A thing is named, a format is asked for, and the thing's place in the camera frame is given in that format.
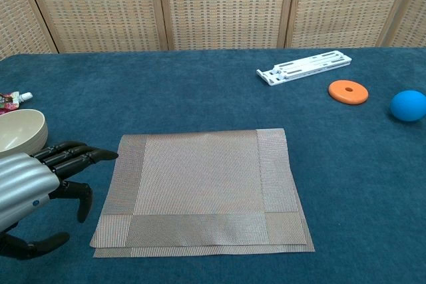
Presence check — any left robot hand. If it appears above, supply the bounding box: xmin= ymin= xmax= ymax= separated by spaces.
xmin=0 ymin=140 xmax=119 ymax=261

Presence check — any beige round bowl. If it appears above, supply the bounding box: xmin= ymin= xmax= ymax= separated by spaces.
xmin=0 ymin=108 xmax=49 ymax=158

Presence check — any brown woven placemat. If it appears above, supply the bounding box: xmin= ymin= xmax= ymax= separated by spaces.
xmin=89 ymin=127 xmax=316 ymax=258

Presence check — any red drink pouch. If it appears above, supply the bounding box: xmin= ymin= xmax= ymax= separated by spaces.
xmin=0 ymin=91 xmax=33 ymax=118

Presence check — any woven wooden folding screen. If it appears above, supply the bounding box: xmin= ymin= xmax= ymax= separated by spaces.
xmin=0 ymin=0 xmax=426 ymax=61

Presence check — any white folding stand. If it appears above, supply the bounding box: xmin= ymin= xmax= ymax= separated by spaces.
xmin=256 ymin=50 xmax=353 ymax=88

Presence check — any blue velvet tablecloth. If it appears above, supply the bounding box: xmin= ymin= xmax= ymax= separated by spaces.
xmin=0 ymin=47 xmax=426 ymax=284

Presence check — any orange disc with hole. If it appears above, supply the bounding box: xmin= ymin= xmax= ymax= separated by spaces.
xmin=327 ymin=79 xmax=369 ymax=106

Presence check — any blue ball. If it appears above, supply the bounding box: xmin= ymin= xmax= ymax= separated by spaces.
xmin=389 ymin=90 xmax=426 ymax=122

